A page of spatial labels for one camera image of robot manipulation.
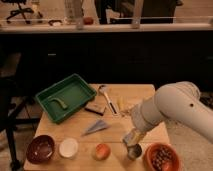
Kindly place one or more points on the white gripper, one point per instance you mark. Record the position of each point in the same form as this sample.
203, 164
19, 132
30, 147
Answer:
133, 137

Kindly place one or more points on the orange red apple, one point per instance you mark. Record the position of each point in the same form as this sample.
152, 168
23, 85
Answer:
102, 150

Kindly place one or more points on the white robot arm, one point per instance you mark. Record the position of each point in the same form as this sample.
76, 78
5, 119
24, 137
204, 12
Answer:
176, 101

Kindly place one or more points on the silver metal cup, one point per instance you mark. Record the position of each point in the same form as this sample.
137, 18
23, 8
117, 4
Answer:
133, 152

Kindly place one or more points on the grey triangular wedge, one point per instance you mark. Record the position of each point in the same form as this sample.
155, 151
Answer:
97, 126

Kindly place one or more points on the orange bowl with food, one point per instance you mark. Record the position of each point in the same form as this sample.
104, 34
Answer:
161, 157

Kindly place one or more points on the brown wooden block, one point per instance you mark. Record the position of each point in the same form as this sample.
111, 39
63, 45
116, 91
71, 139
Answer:
95, 108

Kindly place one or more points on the green plastic tray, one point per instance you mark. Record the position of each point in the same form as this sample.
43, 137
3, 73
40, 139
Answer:
73, 90

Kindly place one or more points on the dark red bowl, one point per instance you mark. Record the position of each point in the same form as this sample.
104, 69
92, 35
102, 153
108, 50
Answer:
41, 149

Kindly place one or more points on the black chair at left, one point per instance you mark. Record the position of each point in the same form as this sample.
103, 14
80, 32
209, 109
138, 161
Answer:
8, 121

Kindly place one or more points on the red object on shelf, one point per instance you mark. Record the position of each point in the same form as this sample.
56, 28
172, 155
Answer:
88, 20

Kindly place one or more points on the black office chair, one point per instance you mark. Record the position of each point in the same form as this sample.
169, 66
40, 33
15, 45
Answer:
19, 10

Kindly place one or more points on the green curved handle piece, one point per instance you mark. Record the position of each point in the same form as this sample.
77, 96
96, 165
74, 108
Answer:
61, 103

